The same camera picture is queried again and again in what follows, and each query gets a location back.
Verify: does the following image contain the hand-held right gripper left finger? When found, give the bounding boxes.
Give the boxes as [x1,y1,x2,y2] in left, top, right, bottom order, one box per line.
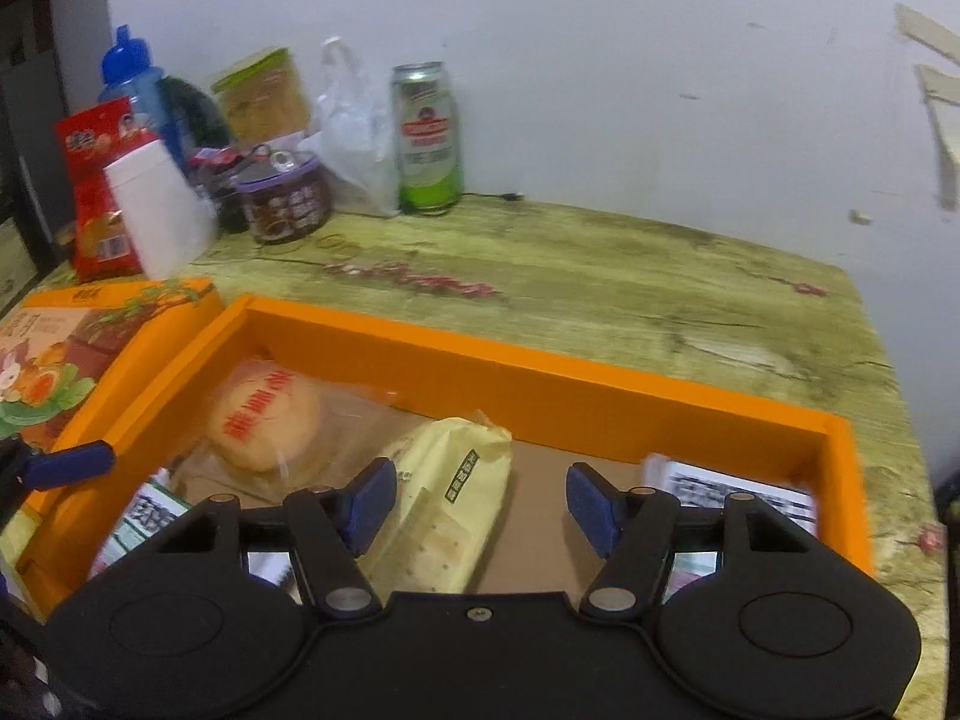
[154,456,398,620]

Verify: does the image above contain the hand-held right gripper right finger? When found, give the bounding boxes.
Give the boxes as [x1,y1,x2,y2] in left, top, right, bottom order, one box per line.
[566,461,820,622]

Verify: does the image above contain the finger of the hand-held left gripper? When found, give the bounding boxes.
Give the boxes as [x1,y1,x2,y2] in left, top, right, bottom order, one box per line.
[0,439,117,535]

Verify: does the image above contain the yellow cracker packet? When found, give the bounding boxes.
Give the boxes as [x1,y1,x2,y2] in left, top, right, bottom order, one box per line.
[356,412,515,595]

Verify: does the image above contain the white green biscuit packet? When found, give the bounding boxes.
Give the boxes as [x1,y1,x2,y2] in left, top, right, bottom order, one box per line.
[94,469,293,586]
[641,454,818,593]

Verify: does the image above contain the orange cardboard box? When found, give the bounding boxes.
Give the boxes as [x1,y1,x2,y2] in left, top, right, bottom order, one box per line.
[15,294,876,616]

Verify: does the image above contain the orange printed box lid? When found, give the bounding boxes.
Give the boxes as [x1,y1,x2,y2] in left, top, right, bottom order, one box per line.
[0,277,224,466]

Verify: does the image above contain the round cake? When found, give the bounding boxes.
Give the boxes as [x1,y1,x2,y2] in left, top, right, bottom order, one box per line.
[199,356,391,500]

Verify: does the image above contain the red snack bag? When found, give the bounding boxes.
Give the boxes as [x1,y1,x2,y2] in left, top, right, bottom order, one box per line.
[54,97,162,282]

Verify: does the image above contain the white paper cup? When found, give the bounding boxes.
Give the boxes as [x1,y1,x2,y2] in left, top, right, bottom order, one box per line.
[103,139,218,280]

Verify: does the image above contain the dark jar with red lid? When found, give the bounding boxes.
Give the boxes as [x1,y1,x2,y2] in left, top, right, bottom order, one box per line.
[187,146,252,233]

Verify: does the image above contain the dark can with purple lid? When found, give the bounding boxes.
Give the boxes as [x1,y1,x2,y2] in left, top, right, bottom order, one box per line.
[236,150,332,245]

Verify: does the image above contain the white plastic bag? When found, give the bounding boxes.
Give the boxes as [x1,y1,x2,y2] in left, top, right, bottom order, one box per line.
[296,36,400,217]

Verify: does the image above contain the green beer can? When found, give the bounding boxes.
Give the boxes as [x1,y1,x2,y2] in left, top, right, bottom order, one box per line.
[391,61,464,215]

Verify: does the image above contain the dark green pouch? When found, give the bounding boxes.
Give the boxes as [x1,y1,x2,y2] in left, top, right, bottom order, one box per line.
[160,75,230,158]

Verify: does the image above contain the blue water bottle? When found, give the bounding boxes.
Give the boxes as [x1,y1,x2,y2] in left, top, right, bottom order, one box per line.
[99,25,188,173]

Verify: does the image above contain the wall tape strips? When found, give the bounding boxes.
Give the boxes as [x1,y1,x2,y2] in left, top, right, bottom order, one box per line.
[896,4,960,211]

